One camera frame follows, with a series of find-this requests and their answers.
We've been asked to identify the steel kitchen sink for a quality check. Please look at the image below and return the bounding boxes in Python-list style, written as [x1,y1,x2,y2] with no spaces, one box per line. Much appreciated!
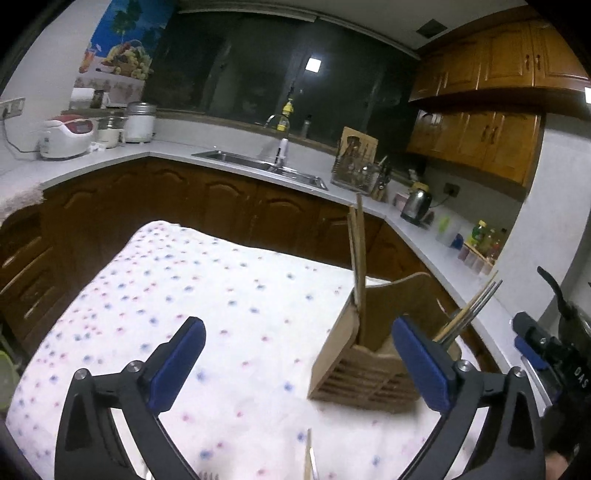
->
[191,150,328,191]

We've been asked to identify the person's right hand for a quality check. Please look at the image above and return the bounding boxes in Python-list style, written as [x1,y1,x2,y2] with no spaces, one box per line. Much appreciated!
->
[547,453,572,480]

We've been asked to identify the red-capped bottle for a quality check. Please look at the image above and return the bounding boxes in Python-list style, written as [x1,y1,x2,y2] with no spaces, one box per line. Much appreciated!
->
[487,228,509,264]

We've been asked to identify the small white electric pot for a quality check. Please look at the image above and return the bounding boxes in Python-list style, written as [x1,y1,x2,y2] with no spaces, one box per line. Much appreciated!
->
[97,115,126,149]

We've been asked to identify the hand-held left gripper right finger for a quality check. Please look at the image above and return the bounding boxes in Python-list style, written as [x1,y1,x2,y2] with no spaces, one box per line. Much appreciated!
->
[392,316,546,480]

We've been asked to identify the dark kitchen window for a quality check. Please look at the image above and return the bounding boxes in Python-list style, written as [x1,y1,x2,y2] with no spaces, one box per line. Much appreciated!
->
[148,9,421,153]

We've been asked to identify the wooden and metal chopsticks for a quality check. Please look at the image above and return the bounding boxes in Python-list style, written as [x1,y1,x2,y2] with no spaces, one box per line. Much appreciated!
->
[433,270,499,343]

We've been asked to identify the wooden slatted utensil holder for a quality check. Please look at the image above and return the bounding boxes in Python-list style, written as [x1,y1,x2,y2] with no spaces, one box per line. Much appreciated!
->
[307,272,465,415]

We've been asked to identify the white knitted cloth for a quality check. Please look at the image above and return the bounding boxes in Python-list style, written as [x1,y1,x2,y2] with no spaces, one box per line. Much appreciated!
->
[0,182,44,222]

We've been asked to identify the brown wooden upper cabinets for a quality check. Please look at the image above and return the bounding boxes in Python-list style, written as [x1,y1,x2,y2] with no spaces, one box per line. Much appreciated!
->
[406,18,591,188]

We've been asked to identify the white and red rice cooker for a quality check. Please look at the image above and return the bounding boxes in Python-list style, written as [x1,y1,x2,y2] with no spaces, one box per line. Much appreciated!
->
[39,116,96,161]

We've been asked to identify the fruit wall poster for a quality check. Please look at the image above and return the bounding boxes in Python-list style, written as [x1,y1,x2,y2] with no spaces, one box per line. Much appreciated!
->
[74,0,174,88]

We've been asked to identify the steel canister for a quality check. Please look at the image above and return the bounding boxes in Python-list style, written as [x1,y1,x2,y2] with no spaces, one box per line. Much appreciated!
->
[126,102,158,144]

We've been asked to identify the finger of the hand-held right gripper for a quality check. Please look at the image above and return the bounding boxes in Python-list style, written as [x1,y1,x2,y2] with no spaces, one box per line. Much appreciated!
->
[512,311,561,370]
[521,356,561,400]

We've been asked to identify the steel electric kettle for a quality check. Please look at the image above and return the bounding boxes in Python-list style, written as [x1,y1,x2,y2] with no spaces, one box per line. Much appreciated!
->
[400,182,433,227]

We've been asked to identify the wooden cutting board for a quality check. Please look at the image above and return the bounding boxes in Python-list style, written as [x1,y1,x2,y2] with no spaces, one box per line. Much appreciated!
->
[339,127,379,162]

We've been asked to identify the wooden chopstick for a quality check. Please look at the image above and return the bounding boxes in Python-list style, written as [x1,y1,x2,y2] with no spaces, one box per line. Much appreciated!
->
[355,193,369,348]
[347,206,360,309]
[304,428,315,480]

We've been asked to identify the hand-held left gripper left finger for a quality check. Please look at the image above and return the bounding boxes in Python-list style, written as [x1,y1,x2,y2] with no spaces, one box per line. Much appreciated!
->
[54,316,207,480]

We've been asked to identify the ceiling vent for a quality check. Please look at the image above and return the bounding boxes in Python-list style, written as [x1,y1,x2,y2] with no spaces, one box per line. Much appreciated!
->
[416,18,448,38]

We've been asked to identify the metal faucet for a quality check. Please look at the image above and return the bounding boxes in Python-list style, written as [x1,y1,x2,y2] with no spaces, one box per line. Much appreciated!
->
[265,113,289,139]

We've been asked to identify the metal dish rack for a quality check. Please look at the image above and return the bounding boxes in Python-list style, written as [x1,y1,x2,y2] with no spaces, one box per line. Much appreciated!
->
[331,152,386,195]

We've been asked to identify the floral white tablecloth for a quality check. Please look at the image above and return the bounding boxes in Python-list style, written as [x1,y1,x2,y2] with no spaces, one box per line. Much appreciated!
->
[4,220,490,480]

